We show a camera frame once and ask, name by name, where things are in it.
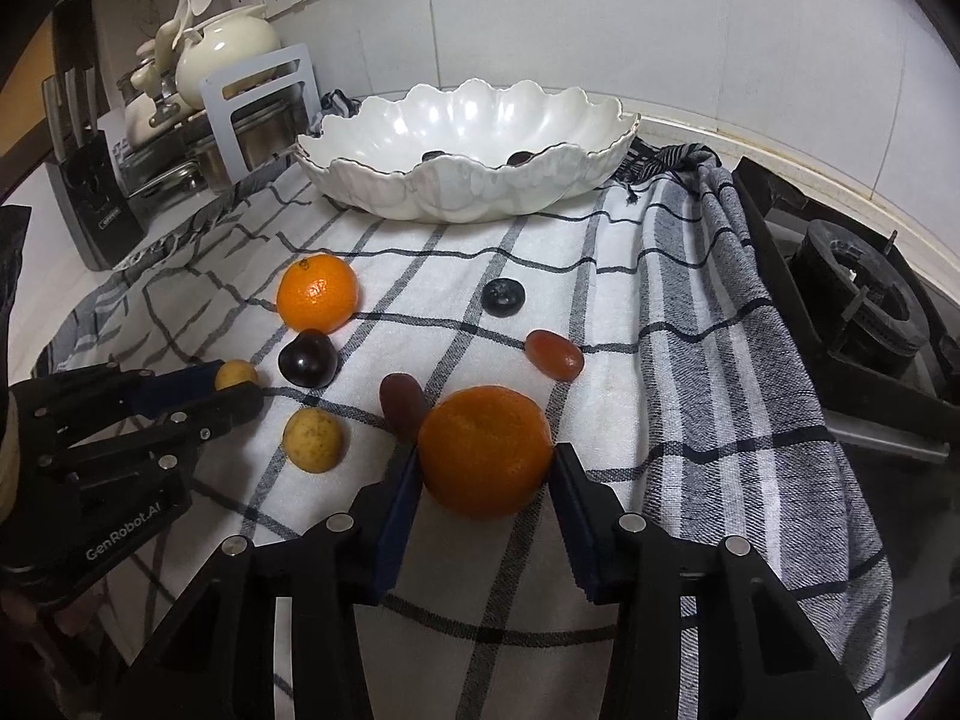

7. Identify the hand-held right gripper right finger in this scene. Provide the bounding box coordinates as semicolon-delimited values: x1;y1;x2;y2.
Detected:
550;441;863;720

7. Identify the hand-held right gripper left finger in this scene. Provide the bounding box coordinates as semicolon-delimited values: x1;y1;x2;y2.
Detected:
112;444;423;720

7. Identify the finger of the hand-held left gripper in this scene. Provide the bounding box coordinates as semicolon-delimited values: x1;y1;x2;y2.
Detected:
37;382;266;482
9;361;230;437

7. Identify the small yellow longan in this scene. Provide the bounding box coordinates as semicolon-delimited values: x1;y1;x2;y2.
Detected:
214;360;260;392

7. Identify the large yellow longan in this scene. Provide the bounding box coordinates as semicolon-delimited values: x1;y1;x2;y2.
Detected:
282;408;348;474

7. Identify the dark purple plum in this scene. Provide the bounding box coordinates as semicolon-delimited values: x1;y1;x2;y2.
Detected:
278;329;338;391

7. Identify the large orange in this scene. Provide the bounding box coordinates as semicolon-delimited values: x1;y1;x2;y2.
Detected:
416;385;556;521

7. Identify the dark red oblong grape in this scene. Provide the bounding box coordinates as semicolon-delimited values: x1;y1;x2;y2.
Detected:
379;373;432;445

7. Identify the small mandarin orange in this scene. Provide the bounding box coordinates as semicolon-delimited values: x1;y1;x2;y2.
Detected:
276;256;359;335

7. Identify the dark blueberry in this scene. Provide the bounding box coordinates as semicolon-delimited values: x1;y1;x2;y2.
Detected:
481;278;527;316

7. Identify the white scalloped ceramic bowl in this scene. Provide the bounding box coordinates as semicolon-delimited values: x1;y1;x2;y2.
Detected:
296;79;642;224

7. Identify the person's left hand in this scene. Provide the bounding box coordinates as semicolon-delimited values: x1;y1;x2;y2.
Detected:
45;594;121;650

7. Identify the black knife block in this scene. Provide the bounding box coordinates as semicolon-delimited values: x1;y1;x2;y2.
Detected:
45;136;147;271

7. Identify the black and white checked cloth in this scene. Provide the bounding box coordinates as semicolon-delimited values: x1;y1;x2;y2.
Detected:
30;88;895;720

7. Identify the stainless steel pot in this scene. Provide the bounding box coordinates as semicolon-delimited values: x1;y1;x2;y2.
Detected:
184;101;312;192

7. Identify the cream ceramic jar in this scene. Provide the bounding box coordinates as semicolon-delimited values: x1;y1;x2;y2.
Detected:
124;94;179;147

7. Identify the gas stove burner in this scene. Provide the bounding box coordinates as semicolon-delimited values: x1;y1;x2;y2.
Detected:
731;154;960;720

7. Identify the grey kitchen rack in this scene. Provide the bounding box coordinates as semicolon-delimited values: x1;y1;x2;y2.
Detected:
116;43;320;200

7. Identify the cream ceramic teapot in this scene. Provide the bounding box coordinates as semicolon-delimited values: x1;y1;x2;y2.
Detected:
175;4;282;110

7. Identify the black stove burner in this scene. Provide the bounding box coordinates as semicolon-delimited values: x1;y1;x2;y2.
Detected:
795;219;935;380

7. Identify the steel pan with handle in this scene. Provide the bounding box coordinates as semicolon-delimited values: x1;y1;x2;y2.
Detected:
124;161;207;200

